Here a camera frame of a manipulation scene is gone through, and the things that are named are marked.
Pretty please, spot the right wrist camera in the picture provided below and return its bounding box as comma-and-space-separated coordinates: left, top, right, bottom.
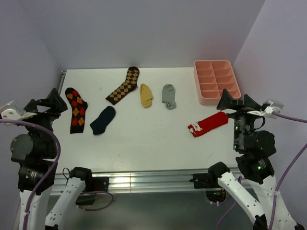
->
247, 100, 284, 119

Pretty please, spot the aluminium frame rail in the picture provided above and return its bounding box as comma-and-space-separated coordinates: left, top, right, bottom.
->
51, 169, 245, 195

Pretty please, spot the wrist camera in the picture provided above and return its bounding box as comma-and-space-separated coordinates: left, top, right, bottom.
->
247, 100, 284, 119
0, 100, 37, 121

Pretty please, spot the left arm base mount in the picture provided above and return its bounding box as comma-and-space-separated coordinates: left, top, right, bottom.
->
76, 176, 109, 206

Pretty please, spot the yellow ankle sock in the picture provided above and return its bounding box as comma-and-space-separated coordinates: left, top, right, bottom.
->
140, 84, 153, 108

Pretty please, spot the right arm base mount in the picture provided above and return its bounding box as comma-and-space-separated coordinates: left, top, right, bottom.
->
189, 172, 226, 205

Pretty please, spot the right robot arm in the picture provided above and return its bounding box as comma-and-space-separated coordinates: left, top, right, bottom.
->
207, 89, 306, 230

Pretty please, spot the red santa sock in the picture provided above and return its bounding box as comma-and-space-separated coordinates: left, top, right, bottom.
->
188, 112, 229, 138

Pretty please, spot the grey ankle sock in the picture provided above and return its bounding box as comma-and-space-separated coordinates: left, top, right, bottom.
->
162, 84, 177, 110

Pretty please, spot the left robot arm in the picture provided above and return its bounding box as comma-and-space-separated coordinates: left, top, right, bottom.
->
10, 89, 94, 230

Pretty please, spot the dark navy ankle sock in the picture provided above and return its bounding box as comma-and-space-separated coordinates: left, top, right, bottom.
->
90, 106, 116, 135

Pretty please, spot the red orange argyle sock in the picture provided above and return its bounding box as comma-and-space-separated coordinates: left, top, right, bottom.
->
65, 87, 88, 134

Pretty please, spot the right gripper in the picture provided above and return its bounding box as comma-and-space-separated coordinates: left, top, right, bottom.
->
215, 87, 262, 149

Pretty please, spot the pink compartment tray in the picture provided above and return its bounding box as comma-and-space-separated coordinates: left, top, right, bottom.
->
194, 60, 241, 105

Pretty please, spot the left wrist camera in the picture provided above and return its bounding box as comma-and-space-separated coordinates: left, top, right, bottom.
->
0, 100, 37, 121

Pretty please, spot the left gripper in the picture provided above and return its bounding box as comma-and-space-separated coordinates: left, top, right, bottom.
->
21, 87, 67, 154

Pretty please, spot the brown tan argyle sock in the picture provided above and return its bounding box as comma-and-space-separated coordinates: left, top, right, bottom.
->
106, 67, 140, 105

